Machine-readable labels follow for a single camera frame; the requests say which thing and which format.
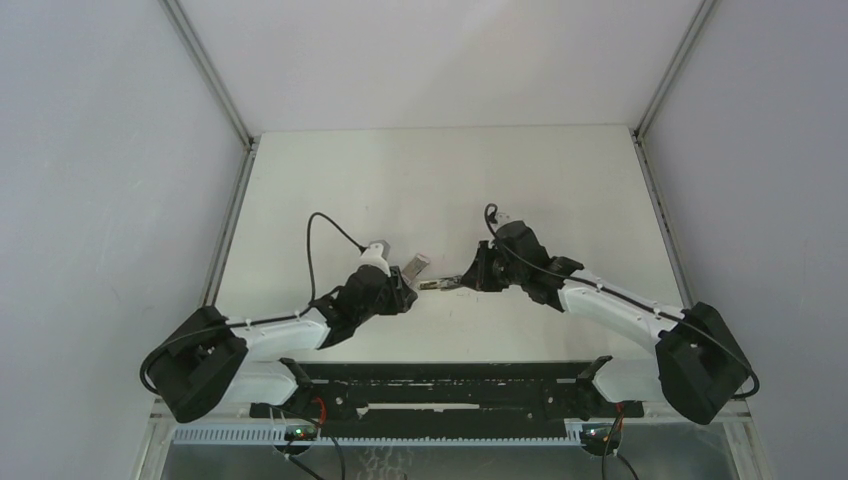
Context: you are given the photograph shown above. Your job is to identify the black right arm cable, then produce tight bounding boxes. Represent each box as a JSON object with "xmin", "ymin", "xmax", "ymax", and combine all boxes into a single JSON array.
[{"xmin": 483, "ymin": 202, "xmax": 761, "ymax": 400}]

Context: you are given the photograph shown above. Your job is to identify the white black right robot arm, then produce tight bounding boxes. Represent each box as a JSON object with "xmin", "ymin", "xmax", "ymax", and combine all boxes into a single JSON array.
[{"xmin": 460, "ymin": 213, "xmax": 759, "ymax": 425}]

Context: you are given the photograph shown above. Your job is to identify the red white staples box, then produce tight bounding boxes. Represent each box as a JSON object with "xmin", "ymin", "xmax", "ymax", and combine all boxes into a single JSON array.
[{"xmin": 401, "ymin": 254, "xmax": 430, "ymax": 282}]

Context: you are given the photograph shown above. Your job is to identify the aluminium frame rail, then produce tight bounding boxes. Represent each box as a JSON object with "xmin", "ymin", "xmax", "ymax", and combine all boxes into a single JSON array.
[
  {"xmin": 632, "ymin": 0, "xmax": 720, "ymax": 319},
  {"xmin": 158, "ymin": 0, "xmax": 260, "ymax": 306}
]

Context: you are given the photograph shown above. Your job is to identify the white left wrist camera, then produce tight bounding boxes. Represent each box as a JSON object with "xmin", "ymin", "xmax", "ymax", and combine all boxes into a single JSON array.
[{"xmin": 359, "ymin": 240, "xmax": 391, "ymax": 276}]

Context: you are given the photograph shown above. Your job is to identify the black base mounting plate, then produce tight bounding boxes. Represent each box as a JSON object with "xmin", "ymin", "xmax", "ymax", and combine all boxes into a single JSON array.
[{"xmin": 278, "ymin": 361, "xmax": 641, "ymax": 423}]

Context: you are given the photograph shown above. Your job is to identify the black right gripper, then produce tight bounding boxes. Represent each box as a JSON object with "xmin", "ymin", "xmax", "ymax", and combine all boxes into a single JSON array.
[{"xmin": 462, "ymin": 240, "xmax": 527, "ymax": 292}]

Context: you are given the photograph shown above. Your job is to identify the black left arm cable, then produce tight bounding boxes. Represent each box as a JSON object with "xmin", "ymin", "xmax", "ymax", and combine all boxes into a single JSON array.
[{"xmin": 139, "ymin": 211, "xmax": 369, "ymax": 397}]

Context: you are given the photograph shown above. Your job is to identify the aluminium frame rail left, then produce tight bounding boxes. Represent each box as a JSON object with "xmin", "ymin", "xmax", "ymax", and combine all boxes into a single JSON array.
[{"xmin": 158, "ymin": 0, "xmax": 260, "ymax": 306}]

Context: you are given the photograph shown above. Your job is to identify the front aluminium rail assembly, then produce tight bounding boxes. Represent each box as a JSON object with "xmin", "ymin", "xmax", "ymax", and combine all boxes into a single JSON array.
[{"xmin": 132, "ymin": 397, "xmax": 773, "ymax": 480}]

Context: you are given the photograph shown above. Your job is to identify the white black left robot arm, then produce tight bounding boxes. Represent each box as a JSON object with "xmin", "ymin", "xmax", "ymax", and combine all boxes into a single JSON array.
[{"xmin": 139, "ymin": 265, "xmax": 418, "ymax": 423}]

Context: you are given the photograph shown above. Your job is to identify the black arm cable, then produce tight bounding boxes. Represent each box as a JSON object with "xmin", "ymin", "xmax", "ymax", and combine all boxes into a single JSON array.
[
  {"xmin": 139, "ymin": 211, "xmax": 369, "ymax": 397},
  {"xmin": 483, "ymin": 202, "xmax": 761, "ymax": 400}
]

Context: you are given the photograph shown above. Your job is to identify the aluminium frame rail right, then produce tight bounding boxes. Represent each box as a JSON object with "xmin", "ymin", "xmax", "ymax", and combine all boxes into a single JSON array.
[{"xmin": 632, "ymin": 0, "xmax": 720, "ymax": 319}]

